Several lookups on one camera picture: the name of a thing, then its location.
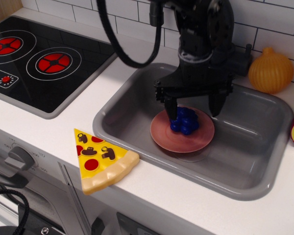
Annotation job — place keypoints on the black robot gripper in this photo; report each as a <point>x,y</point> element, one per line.
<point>196,76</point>

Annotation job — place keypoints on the blue toy blueberries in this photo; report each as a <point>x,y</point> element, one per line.
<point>186,121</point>

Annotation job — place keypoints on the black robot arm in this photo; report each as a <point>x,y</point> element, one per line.
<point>205,47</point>

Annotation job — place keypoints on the pink plate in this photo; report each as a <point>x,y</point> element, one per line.
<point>177,142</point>

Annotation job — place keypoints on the grey toy sink basin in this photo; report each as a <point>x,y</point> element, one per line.
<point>241,161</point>

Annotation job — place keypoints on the yellow toy onion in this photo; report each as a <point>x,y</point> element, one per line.
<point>271,72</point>

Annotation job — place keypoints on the grey toy faucet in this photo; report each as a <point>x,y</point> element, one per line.
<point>156,13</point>

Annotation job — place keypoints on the toy pizza slice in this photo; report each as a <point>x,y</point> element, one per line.
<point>101,163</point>

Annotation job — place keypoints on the black toy stove top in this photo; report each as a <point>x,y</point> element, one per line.
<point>43,68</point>

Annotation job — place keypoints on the white toy oven front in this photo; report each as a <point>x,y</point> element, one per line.
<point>54,206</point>

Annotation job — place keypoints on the grey oven knob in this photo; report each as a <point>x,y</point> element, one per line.
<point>19,159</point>

